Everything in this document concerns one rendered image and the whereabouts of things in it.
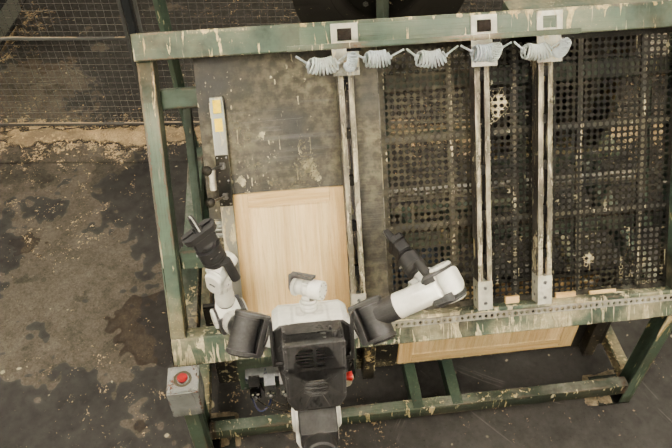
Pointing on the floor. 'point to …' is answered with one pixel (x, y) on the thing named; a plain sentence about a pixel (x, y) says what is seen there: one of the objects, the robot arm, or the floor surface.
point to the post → (198, 431)
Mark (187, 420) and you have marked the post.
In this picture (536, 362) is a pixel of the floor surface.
